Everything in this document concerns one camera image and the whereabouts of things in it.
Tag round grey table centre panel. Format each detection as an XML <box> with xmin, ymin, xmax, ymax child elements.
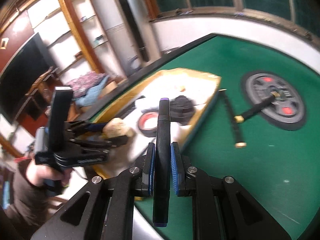
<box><xmin>240</xmin><ymin>70</ymin><xmax>306</xmax><ymax>131</ymax></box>

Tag person left forearm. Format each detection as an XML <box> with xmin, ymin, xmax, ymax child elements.
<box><xmin>4</xmin><ymin>159</ymin><xmax>48</xmax><ymax>235</ymax></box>

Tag black cooling fan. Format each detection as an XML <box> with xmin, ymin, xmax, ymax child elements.
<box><xmin>170</xmin><ymin>95</ymin><xmax>195</xmax><ymax>126</ymax></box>

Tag cream earbud case with ring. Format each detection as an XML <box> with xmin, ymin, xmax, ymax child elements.
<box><xmin>103</xmin><ymin>118</ymin><xmax>135</xmax><ymax>138</ymax></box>

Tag black television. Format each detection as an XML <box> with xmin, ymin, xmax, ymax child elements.
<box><xmin>1</xmin><ymin>33</ymin><xmax>56</xmax><ymax>123</ymax></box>

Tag standing air conditioner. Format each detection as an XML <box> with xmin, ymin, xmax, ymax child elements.
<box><xmin>91</xmin><ymin>0</ymin><xmax>161</xmax><ymax>77</ymax></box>

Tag yellow cardboard box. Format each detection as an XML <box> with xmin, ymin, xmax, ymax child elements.
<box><xmin>93</xmin><ymin>68</ymin><xmax>222</xmax><ymax>179</ymax></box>

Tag black marker on centre panel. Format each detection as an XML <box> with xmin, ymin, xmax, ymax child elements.
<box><xmin>234</xmin><ymin>92</ymin><xmax>280</xmax><ymax>124</ymax></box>

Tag black marker yellow caps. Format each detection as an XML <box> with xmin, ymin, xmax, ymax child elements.
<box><xmin>219</xmin><ymin>89</ymin><xmax>247</xmax><ymax>149</ymax></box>

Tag black electrical tape roll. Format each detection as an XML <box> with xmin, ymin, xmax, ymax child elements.
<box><xmin>137</xmin><ymin>112</ymin><xmax>158</xmax><ymax>138</ymax></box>

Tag person left hand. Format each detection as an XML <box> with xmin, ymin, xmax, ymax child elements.
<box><xmin>25</xmin><ymin>159</ymin><xmax>73</xmax><ymax>187</ymax></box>

